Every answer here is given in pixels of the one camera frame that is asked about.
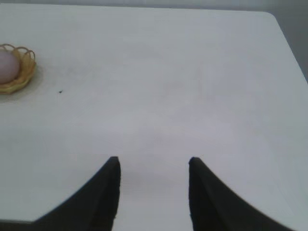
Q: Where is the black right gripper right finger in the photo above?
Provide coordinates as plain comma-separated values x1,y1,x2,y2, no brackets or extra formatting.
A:
188,157,297,231

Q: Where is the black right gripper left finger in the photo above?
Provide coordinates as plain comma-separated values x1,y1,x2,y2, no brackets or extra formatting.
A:
0,156,121,231

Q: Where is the yellow woven wicker basket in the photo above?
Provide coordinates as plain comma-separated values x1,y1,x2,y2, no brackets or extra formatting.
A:
0,43,37,95

